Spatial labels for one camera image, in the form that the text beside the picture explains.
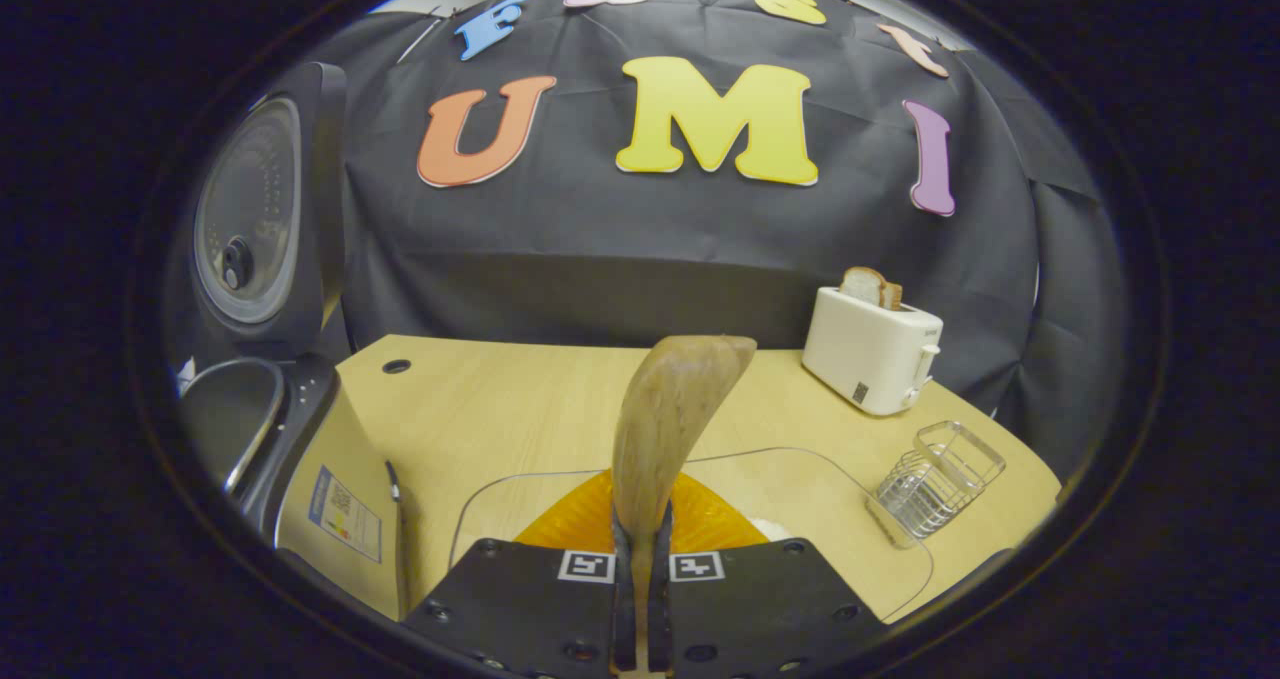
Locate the white toaster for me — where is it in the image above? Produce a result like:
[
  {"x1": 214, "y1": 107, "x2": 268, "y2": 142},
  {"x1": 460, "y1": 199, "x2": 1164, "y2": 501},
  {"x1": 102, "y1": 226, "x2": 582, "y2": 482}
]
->
[{"x1": 801, "y1": 285, "x2": 944, "y2": 417}]

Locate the silver black rice cooker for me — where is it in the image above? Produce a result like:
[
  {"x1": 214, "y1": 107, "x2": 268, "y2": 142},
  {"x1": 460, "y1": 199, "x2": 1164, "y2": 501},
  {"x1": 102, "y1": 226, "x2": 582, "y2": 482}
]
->
[{"x1": 165, "y1": 62, "x2": 411, "y2": 622}]

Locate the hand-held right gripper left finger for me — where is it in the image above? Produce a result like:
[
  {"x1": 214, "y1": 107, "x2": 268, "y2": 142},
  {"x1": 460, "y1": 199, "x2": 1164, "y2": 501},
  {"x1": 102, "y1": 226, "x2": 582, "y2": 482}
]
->
[{"x1": 405, "y1": 469, "x2": 638, "y2": 679}]

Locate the black backdrop cloth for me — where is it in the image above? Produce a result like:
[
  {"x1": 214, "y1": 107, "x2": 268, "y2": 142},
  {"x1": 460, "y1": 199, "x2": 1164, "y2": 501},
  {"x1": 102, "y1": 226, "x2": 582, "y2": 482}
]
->
[{"x1": 300, "y1": 0, "x2": 1131, "y2": 480}]

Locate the pale bread slice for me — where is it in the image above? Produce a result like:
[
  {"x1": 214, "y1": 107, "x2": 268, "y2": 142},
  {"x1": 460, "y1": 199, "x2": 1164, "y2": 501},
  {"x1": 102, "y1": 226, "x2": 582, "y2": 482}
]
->
[{"x1": 838, "y1": 266, "x2": 886, "y2": 308}]

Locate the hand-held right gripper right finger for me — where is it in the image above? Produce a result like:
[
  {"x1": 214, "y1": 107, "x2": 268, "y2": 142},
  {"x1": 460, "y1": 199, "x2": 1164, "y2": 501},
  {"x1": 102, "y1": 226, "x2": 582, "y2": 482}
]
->
[{"x1": 648, "y1": 471, "x2": 886, "y2": 679}]

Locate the clear plastic container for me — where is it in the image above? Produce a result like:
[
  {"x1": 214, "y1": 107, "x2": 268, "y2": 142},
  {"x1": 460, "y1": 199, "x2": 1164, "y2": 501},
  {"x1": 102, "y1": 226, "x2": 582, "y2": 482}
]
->
[{"x1": 448, "y1": 446, "x2": 936, "y2": 625}]

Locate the clear wire chopstick holder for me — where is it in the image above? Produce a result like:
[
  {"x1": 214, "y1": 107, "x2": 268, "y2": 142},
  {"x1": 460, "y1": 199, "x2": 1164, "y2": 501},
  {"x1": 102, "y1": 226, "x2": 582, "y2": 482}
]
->
[{"x1": 867, "y1": 420, "x2": 1007, "y2": 550}]

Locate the wooden spoon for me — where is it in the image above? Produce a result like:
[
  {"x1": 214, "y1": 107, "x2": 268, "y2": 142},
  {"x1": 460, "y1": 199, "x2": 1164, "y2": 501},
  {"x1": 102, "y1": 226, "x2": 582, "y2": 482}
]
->
[{"x1": 610, "y1": 334, "x2": 758, "y2": 679}]

